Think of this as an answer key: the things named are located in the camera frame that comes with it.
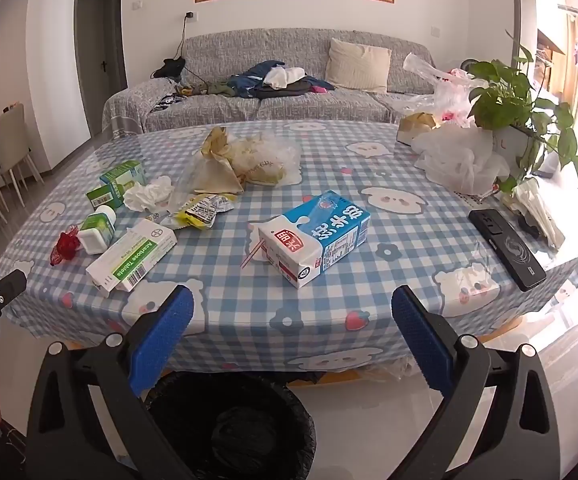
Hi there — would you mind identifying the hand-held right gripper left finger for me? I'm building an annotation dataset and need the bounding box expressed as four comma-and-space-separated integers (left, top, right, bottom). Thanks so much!
25, 284, 204, 480

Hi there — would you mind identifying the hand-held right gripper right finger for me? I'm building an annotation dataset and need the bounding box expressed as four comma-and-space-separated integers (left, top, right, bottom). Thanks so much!
391, 285, 562, 480

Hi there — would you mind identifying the green white medicine bottle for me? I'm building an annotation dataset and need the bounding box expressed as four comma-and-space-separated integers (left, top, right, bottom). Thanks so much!
80, 205, 117, 255

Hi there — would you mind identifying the black trash bin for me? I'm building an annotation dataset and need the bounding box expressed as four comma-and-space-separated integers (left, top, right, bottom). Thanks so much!
144, 370, 317, 480

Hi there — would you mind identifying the yellow snack packet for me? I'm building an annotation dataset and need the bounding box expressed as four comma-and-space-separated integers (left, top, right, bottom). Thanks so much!
159, 194, 234, 231

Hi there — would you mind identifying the blue white milk carton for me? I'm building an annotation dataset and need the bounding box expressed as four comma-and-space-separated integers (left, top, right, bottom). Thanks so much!
258, 191, 372, 289

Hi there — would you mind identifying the white tissue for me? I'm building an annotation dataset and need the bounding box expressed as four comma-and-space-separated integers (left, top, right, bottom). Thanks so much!
123, 176, 174, 212

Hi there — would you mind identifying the red candy wrapper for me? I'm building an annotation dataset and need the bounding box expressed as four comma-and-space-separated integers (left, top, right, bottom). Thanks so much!
51, 225, 80, 267

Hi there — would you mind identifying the white medicine box green stripe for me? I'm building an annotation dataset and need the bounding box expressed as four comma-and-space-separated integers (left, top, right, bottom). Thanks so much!
85, 218, 178, 297

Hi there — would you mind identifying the red white striped straw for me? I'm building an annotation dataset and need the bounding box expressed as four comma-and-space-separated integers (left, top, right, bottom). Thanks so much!
240, 240, 266, 268

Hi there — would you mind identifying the black remote control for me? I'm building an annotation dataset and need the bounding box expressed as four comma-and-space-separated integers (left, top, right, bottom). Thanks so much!
469, 208, 548, 292

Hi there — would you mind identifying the teal medicine box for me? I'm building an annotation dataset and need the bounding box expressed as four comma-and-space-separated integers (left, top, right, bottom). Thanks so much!
100, 160, 146, 196

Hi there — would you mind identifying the blue checked tablecloth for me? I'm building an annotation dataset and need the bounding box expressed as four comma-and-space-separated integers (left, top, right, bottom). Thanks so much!
0, 120, 578, 376

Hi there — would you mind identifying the white plastic bag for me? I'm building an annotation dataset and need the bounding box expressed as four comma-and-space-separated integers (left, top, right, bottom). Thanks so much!
411, 125, 510, 196

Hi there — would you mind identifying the clear plastic food bag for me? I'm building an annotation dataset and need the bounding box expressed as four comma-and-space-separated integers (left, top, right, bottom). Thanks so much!
226, 130, 304, 187

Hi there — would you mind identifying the white plant pot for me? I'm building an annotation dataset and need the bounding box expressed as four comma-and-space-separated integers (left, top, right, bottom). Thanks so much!
491, 125, 540, 181

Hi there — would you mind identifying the black white striped cloth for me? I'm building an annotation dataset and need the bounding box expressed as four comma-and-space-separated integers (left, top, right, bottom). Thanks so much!
150, 92, 186, 113

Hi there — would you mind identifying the grey door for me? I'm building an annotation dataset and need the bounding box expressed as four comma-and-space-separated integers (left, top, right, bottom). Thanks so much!
75, 0, 128, 136

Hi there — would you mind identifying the green pothos plant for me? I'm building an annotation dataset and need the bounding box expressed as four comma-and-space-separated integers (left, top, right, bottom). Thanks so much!
466, 30, 578, 196

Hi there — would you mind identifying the pile of clothes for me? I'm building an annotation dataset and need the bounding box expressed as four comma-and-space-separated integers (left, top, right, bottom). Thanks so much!
226, 60, 337, 101

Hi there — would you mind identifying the black bag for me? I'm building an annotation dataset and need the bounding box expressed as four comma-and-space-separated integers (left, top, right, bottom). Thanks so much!
151, 57, 187, 81

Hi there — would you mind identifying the cream pillow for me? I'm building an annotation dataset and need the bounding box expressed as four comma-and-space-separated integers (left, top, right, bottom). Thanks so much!
325, 37, 392, 94

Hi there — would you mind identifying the white garment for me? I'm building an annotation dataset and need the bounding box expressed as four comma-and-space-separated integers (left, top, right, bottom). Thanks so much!
263, 66, 310, 87

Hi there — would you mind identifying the grey covered sofa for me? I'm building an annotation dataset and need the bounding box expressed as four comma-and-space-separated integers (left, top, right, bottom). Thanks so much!
101, 28, 442, 136

